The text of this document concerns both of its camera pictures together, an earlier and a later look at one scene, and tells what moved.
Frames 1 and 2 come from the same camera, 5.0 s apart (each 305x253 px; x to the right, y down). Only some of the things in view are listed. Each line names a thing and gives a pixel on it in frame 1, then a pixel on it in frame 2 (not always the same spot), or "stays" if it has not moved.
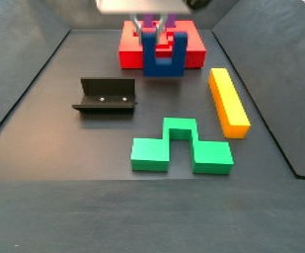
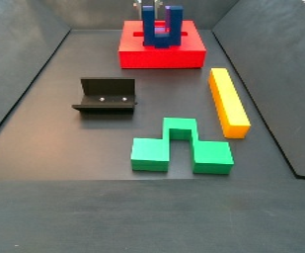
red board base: x=130 y=50 stays
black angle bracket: x=107 y=94 stays
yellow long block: x=227 y=105 stays
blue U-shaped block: x=163 y=66 to x=162 y=41
